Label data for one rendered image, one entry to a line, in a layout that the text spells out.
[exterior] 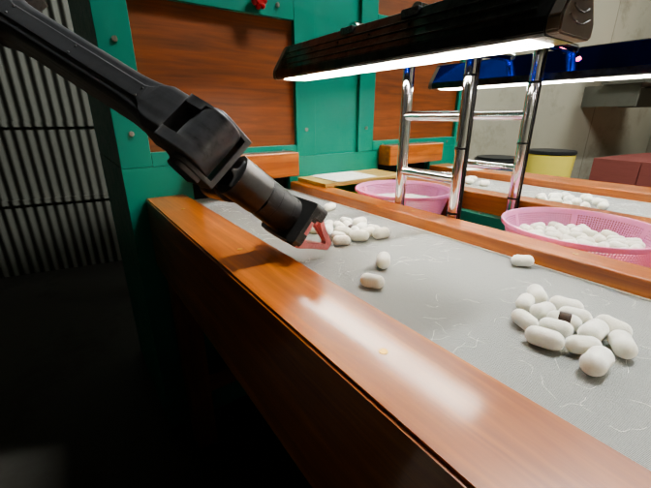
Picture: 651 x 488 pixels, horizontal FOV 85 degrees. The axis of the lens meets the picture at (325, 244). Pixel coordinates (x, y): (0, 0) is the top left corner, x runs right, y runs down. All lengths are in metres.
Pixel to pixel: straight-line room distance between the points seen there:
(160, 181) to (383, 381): 0.82
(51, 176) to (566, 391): 2.72
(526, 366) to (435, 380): 0.11
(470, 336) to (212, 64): 0.89
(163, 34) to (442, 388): 0.94
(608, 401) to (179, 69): 1.00
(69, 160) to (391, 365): 2.59
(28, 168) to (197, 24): 1.94
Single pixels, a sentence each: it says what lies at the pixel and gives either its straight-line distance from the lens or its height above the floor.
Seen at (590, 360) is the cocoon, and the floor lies 0.76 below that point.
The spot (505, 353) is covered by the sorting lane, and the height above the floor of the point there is 0.74.
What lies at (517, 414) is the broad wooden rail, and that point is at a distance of 0.30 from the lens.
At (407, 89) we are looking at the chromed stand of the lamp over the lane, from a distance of 0.85.
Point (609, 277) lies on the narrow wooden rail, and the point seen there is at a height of 0.75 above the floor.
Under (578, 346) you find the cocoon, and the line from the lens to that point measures 0.43.
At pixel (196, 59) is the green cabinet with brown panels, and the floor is 1.09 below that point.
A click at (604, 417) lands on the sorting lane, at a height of 0.74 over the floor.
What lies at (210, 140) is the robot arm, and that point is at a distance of 0.44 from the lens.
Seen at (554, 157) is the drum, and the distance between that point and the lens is 3.81.
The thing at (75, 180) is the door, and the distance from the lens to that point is 2.78.
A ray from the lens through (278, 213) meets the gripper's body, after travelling 0.49.
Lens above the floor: 0.96
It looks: 20 degrees down
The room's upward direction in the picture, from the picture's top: straight up
